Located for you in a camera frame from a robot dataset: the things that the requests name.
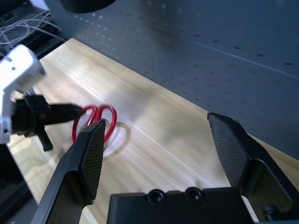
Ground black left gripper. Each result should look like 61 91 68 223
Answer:
10 94 85 151

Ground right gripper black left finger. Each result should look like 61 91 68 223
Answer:
30 119 106 224

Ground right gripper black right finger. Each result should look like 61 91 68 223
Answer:
207 112 294 210

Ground red handled scissors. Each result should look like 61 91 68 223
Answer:
71 104 117 147

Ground dark grey pegboard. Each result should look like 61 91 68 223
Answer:
46 0 299 161

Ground black cabinet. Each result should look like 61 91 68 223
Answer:
0 0 67 60

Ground black tool cup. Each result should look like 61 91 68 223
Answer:
59 0 116 14

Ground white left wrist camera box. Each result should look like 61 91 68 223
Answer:
0 44 45 144

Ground grey cable tangle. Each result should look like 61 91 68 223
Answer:
0 11 64 47

